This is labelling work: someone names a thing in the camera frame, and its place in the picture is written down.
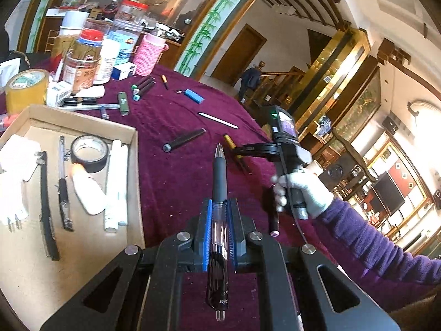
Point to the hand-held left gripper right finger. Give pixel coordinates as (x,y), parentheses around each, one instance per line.
(232,241)

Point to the black tape roll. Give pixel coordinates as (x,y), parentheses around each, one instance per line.
(98,162)

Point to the white eraser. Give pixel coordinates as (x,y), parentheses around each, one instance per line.
(90,91)

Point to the brown label jar red lid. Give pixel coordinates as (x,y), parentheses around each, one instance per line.
(82,65)

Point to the white glue bottle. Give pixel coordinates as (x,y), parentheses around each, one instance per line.
(89,193)

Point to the green flat case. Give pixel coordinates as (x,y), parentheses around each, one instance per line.
(123,103)

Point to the white tube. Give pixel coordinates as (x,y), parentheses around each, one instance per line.
(112,193)
(123,179)

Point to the silver pen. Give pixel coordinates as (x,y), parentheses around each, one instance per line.
(86,107)

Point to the gold pen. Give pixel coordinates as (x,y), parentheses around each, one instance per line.
(230,143)

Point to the short pen with blue cap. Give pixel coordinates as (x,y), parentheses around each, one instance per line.
(104,113)

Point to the cardboard box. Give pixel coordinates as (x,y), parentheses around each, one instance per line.
(31,275)

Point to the yellowish packing tape roll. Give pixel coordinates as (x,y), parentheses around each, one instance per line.
(26,93)

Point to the person's right forearm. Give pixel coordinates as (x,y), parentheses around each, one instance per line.
(361,238)

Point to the black grip clear pen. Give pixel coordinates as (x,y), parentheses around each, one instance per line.
(219,179)

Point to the small orange and black pen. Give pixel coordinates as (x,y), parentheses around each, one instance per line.
(164,82)

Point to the white cup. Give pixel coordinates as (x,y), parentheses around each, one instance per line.
(74,20)

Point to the thin black pen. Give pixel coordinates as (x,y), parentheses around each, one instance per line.
(79,101)

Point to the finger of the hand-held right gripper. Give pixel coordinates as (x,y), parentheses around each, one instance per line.
(258,151)

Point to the black marker with pink end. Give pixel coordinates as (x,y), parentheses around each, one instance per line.
(274,226)

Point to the small white box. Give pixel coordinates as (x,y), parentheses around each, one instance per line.
(58,93)

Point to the white plastic bottle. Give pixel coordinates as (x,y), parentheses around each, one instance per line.
(105,62)

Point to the white pen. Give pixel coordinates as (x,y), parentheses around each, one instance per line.
(217,120)

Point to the blue and white box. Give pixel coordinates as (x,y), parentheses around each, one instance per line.
(122,72)

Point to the black television screen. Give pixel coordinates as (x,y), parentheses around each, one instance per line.
(388,193)

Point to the blue lighter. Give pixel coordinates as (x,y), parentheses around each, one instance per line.
(194,96)

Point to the black pen with clear barrel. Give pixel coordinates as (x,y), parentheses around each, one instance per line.
(63,193)

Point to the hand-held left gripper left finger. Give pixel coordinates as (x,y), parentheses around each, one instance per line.
(206,241)

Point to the wooden door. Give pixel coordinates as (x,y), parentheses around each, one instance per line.
(241,55)

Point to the wooden chair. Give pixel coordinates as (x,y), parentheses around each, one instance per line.
(355,155)

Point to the pink woven cup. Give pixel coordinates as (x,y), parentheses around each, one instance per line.
(146,55)

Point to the person's right hand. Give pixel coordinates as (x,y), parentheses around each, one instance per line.
(317,193)

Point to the black marker with grey end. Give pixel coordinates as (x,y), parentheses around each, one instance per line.
(184,140)

